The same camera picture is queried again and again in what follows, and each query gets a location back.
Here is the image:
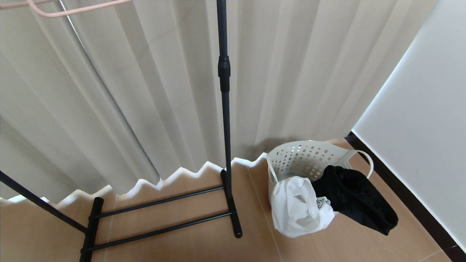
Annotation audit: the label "white printed t-shirt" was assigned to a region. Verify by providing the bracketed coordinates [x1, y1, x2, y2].
[270, 176, 336, 238]

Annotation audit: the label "black shorts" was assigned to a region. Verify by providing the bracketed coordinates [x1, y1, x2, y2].
[312, 165, 399, 236]

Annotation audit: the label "pink clothes hanger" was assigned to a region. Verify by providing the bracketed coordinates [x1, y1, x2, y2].
[27, 0, 134, 18]
[0, 1, 37, 10]

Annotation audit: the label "black clothes rack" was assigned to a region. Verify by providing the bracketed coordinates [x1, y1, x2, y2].
[0, 0, 243, 262]

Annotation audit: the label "white laundry basket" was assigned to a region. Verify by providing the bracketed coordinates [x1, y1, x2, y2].
[267, 140, 374, 206]

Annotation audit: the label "beige curtain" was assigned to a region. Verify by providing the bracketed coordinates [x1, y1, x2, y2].
[0, 0, 437, 205]

